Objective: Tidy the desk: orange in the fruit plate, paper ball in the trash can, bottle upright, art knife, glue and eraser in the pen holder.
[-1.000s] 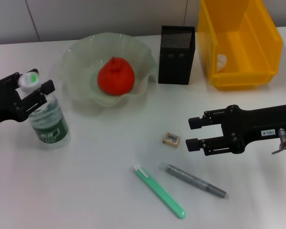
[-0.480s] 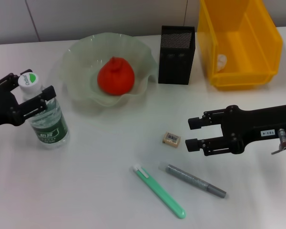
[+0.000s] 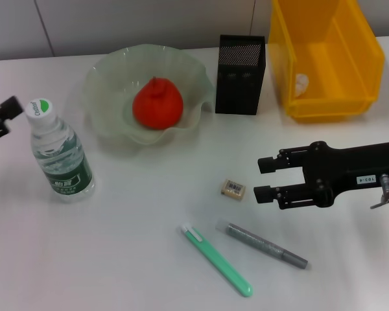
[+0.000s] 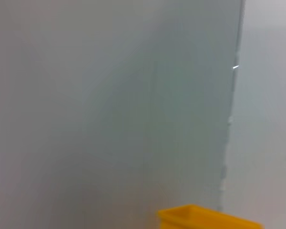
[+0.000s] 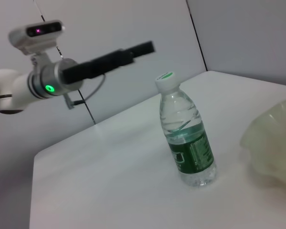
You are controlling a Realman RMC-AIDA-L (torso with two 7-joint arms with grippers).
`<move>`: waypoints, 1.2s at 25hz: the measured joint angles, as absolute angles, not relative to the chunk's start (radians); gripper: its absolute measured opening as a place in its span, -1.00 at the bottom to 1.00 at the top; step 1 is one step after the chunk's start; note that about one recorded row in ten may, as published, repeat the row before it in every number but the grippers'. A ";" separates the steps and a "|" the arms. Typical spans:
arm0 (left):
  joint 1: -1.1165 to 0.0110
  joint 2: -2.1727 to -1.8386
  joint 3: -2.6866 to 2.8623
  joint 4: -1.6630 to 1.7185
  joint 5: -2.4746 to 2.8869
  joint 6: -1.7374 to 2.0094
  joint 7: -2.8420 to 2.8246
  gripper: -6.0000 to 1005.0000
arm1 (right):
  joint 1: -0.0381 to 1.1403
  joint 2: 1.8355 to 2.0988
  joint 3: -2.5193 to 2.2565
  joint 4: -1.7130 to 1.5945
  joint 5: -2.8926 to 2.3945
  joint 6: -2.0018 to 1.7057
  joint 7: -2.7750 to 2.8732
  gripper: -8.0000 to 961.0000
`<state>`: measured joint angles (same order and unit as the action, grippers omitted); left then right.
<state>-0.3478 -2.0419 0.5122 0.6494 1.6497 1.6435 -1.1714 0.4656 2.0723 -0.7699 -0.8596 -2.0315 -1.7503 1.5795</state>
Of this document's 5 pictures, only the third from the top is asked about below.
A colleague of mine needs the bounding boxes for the green glass fruit plate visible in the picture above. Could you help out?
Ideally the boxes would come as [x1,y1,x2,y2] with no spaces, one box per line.
[79,44,215,150]

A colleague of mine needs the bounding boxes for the beige eraser with barcode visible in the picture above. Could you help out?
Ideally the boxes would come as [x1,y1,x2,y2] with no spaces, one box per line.
[219,178,247,200]

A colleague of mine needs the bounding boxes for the black mesh pen holder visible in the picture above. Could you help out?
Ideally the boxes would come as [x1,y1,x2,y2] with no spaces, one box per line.
[215,34,266,116]

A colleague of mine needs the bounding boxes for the white paper ball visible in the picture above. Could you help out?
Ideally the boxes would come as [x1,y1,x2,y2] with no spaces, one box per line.
[294,73,311,98]

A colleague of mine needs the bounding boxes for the yellow plastic bin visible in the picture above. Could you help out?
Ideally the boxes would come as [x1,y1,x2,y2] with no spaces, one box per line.
[267,0,386,123]

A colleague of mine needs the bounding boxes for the orange fruit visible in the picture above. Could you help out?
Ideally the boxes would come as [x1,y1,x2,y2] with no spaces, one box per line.
[132,76,184,130]

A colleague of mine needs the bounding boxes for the grey glitter marker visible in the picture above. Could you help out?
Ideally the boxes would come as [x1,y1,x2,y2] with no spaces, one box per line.
[215,219,309,270]

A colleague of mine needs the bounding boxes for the mint green pen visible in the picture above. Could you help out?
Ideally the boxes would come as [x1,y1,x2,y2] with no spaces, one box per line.
[181,224,254,298]

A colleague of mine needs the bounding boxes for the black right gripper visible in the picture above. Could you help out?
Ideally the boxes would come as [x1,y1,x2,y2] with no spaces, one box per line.
[253,141,389,211]

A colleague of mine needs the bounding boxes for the clear water bottle green label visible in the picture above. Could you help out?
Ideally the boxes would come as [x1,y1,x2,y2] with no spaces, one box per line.
[24,97,96,204]

